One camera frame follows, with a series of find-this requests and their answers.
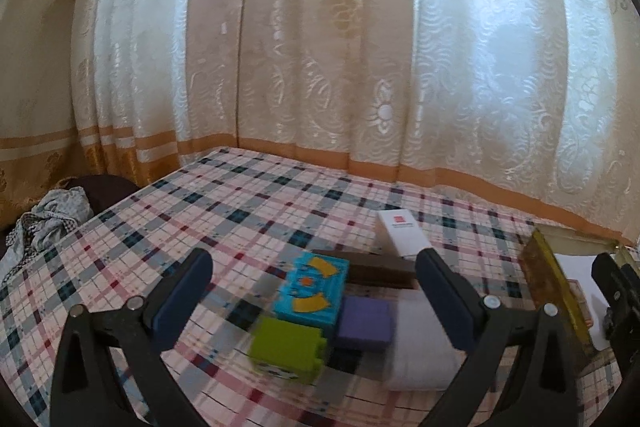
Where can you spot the crumpled grey patterned cloth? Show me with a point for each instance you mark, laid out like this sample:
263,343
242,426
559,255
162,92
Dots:
45,217

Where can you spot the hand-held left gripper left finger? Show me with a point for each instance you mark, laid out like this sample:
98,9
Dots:
180,297

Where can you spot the translucent white plastic box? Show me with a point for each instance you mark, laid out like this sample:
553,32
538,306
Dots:
415,347

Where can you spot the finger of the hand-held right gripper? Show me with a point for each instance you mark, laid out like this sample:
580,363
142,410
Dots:
617,287

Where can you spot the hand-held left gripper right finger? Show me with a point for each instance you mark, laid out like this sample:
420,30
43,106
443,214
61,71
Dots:
450,302

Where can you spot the purple block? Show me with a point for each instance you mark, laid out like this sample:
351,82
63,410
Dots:
365,322

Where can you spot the dark brown wooden bar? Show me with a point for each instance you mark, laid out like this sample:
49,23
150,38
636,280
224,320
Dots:
380,269

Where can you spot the gold tin box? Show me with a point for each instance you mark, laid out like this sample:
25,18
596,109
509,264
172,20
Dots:
542,272

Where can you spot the plaid tablecloth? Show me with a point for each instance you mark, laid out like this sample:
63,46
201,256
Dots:
200,217

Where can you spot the cream lace curtain orange band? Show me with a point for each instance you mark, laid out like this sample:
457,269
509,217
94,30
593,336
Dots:
425,57
125,57

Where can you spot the green toy brick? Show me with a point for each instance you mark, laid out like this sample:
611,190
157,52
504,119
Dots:
285,347

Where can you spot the white carton box red mark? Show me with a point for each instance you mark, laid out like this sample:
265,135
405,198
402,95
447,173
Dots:
400,232

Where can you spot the blue toy brick yellow print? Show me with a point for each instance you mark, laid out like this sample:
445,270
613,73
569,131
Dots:
310,292

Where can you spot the dark brown chair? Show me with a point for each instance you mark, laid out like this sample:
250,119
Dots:
107,189

